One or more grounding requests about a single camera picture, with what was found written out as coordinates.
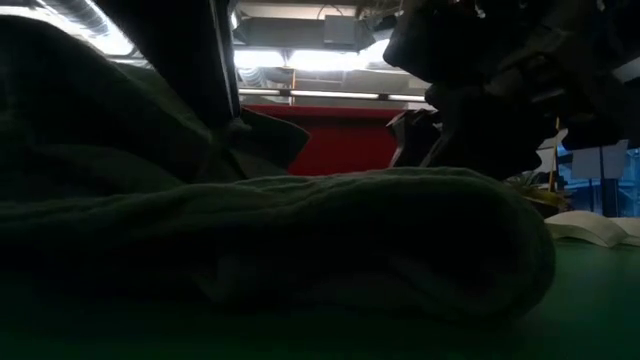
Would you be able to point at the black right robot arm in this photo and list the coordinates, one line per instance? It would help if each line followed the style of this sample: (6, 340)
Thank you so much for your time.
(610, 100)

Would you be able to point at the small potted succulent plant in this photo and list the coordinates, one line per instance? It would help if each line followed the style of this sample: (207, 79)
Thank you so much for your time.
(540, 197)

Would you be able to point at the pale rectangular panel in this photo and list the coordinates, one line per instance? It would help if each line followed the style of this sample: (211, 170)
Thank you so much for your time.
(600, 162)

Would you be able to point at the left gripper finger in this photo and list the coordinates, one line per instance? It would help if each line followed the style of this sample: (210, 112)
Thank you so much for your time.
(175, 60)

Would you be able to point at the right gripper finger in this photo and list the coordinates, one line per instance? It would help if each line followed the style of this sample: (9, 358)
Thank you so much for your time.
(415, 140)
(490, 135)

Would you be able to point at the dark green garment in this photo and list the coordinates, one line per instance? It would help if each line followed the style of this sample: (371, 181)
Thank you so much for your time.
(250, 235)

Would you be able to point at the white canvas tote bag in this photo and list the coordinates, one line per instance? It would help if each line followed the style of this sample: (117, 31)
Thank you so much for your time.
(595, 227)

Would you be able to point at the red plastic laundry bin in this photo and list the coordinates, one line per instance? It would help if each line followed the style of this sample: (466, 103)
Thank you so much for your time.
(345, 145)

